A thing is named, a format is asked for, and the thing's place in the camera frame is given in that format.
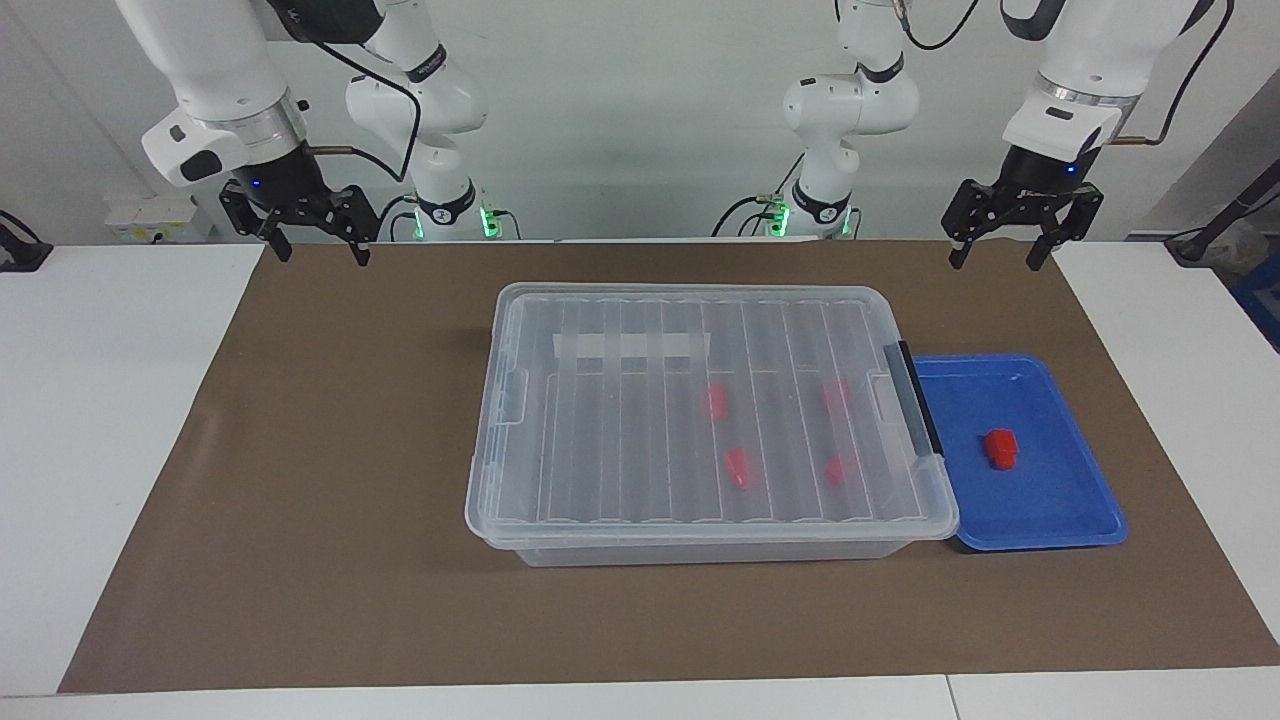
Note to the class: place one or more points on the white wall power strip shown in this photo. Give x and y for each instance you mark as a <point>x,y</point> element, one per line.
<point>140,215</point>

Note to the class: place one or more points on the blue plastic tray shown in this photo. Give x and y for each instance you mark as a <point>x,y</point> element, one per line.
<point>1040,500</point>

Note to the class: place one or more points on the black clamp object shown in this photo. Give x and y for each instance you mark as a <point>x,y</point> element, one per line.
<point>20,255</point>

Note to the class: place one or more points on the red plastic block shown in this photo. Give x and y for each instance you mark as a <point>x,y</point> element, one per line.
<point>1001,448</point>
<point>836,470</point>
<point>836,393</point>
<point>716,400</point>
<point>738,468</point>

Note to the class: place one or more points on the black stand pole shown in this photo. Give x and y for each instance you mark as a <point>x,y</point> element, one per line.
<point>1240,205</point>

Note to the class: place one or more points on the blue storage crate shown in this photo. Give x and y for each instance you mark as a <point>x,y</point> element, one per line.
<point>1262,300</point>

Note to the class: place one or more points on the clear plastic storage box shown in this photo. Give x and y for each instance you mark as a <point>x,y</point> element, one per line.
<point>700,555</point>

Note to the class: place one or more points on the brown table mat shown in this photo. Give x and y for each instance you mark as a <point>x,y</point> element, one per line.
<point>300,620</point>

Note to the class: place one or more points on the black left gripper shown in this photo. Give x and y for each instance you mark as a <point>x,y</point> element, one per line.
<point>1032,190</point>

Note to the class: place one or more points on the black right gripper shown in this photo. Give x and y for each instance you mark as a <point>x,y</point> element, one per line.
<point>290,190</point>

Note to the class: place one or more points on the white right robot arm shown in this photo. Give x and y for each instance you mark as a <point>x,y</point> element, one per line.
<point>210,70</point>

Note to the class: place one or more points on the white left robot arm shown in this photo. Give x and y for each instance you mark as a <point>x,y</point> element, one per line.
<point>1100,50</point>

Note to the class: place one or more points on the clear ribbed plastic lid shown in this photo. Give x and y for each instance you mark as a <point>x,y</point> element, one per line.
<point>620,450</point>

